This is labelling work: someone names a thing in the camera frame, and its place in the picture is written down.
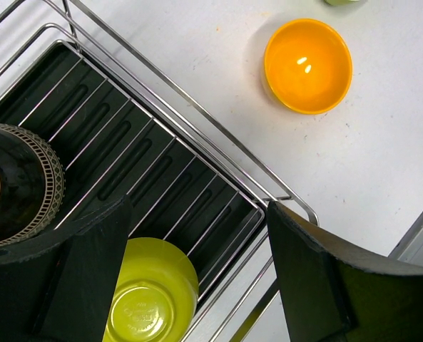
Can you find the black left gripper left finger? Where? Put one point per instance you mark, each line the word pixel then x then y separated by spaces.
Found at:
pixel 59 285

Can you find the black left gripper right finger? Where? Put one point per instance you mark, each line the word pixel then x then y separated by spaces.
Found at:
pixel 334 290

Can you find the lime green bowl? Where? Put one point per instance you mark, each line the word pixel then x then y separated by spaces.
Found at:
pixel 156 294

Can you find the black patterned bowl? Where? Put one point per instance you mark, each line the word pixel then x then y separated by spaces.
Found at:
pixel 32 184

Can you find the orange bowl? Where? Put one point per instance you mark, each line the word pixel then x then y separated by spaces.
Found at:
pixel 307 66

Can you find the white square bowl green outside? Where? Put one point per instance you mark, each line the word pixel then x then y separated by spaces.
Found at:
pixel 341 2

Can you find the steel wire dish rack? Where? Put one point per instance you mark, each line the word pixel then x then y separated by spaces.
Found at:
pixel 111 202

